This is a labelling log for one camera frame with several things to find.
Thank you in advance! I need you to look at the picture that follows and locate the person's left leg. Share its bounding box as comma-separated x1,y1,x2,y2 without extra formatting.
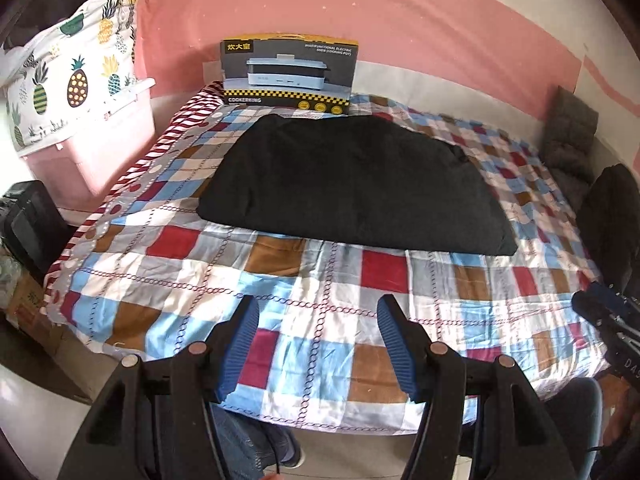
210,402,301,480

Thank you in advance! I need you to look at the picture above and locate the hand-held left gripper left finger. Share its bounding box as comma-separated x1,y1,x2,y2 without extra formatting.
62,294,262,480

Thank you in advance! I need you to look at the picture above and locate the person's right leg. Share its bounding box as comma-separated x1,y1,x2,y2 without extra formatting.
542,377,604,480

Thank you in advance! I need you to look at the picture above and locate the black bag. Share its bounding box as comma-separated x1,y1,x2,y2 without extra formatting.
0,180,71,281

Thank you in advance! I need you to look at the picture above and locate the dark appliance carton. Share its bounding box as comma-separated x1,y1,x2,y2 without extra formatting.
219,34,360,116

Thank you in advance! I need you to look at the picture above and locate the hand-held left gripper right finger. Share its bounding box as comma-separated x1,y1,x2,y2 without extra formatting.
376,294,576,480

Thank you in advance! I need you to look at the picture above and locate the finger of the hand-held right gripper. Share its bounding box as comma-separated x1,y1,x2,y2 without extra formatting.
571,281,640,346

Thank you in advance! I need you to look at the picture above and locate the black garment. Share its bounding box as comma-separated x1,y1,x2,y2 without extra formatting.
197,113,518,257

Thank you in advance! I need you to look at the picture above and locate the brown cardboard box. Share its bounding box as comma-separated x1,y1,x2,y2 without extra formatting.
0,255,96,406

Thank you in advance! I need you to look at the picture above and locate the person's leg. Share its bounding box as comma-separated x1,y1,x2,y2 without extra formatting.
210,402,301,480
542,377,604,480

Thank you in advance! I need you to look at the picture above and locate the dark cloth bundle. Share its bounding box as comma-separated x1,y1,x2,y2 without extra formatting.
577,164,640,291

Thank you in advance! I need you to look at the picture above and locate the pink storage box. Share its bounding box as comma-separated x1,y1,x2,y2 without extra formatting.
20,77,158,211

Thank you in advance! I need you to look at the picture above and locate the grey quilted cushion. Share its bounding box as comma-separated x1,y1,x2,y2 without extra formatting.
542,85,600,201

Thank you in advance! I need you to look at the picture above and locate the checkered bed sheet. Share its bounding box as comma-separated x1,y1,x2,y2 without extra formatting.
42,80,608,436

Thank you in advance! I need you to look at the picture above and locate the pineapple print cloth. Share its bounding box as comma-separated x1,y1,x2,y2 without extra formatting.
0,0,143,153

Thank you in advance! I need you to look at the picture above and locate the blue shoe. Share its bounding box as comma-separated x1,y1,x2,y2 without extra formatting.
280,435,306,469

